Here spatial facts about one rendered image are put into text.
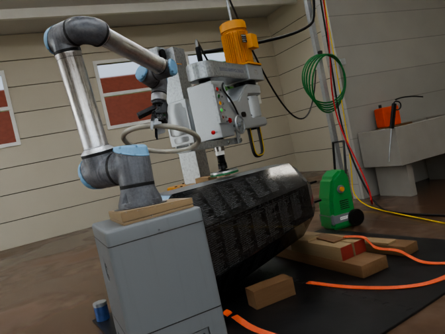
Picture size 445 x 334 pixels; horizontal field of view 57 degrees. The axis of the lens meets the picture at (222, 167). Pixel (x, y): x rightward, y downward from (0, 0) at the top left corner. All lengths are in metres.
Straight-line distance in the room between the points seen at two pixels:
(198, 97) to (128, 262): 1.70
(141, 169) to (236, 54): 2.11
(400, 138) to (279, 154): 5.56
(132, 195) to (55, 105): 7.26
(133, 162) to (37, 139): 7.12
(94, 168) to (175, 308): 0.69
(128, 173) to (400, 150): 3.97
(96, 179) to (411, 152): 4.17
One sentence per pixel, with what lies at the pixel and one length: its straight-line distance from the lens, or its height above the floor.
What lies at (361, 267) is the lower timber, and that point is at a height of 0.09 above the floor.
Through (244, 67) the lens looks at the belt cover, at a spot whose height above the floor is 1.67.
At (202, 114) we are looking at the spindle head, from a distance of 3.06.
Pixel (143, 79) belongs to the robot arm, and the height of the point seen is 1.52.
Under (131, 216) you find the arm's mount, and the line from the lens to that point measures 1.67.
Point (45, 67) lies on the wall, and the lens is 9.10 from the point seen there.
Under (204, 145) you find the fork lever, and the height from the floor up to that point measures 1.10.
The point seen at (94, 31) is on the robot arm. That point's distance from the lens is 1.90.
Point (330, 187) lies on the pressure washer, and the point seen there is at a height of 0.44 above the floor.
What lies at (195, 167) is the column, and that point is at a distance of 3.85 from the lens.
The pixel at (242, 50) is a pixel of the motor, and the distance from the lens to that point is 3.70.
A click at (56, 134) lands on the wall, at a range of 8.86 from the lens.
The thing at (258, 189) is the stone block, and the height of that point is 0.71.
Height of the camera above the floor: 1.08
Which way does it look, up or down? 3 degrees down
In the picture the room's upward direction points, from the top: 12 degrees counter-clockwise
